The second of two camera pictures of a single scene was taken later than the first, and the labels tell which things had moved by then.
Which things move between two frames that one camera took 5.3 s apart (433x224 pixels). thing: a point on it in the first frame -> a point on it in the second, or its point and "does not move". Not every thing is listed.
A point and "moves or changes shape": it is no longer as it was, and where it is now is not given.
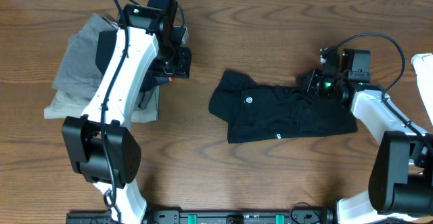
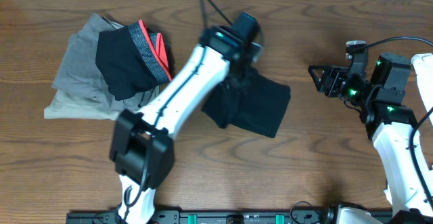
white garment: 423,66 does not move
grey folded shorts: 77,76 does not move
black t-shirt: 256,112 moves or changes shape
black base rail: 209,216 does not move
